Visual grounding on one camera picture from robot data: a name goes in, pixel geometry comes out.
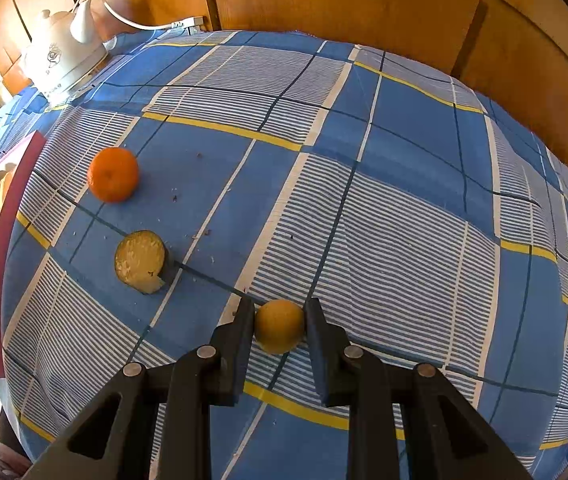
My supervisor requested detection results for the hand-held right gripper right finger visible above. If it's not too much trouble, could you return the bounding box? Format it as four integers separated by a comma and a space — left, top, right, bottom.
304, 297, 532, 480

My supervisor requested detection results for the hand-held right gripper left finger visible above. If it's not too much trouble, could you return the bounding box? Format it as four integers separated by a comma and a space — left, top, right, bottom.
24, 297, 256, 480

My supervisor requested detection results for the round yellow fruit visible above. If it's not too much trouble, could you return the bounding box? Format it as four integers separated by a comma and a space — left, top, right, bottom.
254, 299, 307, 356

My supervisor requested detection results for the pink tray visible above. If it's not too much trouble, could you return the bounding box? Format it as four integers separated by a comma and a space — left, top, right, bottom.
0, 130, 48, 378

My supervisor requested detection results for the peeled yellow fruit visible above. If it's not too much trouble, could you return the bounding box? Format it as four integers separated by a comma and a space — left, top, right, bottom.
0, 169, 17, 208

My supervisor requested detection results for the cut half vegetable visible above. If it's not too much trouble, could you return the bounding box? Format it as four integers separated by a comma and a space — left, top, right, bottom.
114, 230, 169, 294

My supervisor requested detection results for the blue plaid tablecloth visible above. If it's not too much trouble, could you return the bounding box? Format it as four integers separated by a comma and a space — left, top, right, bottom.
0, 29, 568, 480

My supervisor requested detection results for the small orange mandarin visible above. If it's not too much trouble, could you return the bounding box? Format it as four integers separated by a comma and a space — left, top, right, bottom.
87, 146, 140, 204

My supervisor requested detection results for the white ceramic kettle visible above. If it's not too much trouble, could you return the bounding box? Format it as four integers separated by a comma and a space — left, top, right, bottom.
19, 2, 110, 103

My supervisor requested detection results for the wooden cabinet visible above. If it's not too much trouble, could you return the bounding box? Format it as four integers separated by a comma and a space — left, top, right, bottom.
0, 0, 568, 183

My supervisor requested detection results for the white power cable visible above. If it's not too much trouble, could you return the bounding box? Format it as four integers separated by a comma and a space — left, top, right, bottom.
71, 0, 208, 37

